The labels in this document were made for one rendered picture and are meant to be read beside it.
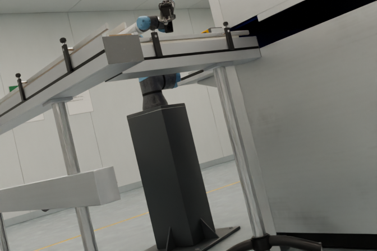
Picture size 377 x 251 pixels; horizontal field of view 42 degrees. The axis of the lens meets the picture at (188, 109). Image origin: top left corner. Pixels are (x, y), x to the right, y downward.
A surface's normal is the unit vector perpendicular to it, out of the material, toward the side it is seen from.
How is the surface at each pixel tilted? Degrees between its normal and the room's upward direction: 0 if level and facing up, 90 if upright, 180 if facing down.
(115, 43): 90
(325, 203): 90
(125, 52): 90
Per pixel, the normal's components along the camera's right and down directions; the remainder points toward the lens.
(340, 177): -0.77, 0.15
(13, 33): 0.59, -0.18
